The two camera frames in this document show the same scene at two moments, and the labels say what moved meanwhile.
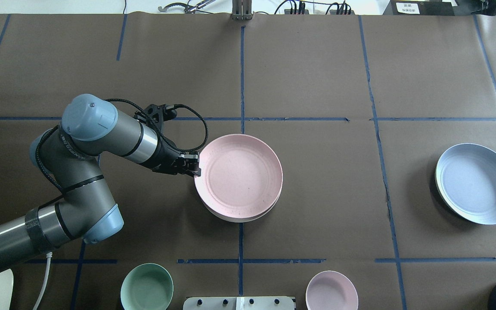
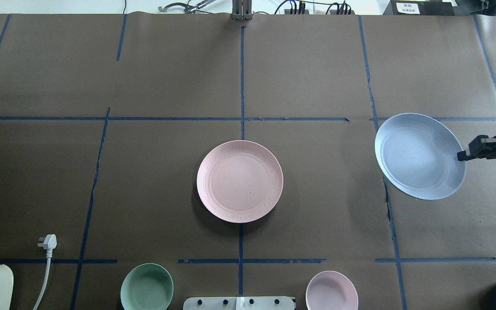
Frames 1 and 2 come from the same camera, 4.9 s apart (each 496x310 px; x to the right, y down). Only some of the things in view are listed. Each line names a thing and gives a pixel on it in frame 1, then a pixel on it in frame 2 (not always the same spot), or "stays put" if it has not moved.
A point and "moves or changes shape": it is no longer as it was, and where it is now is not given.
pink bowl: x=331 y=290 stays put
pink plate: x=241 y=175 moves or changes shape
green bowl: x=147 y=286 stays put
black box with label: x=418 y=7 stays put
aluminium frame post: x=242 y=10 stays put
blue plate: x=478 y=183 -> x=418 y=154
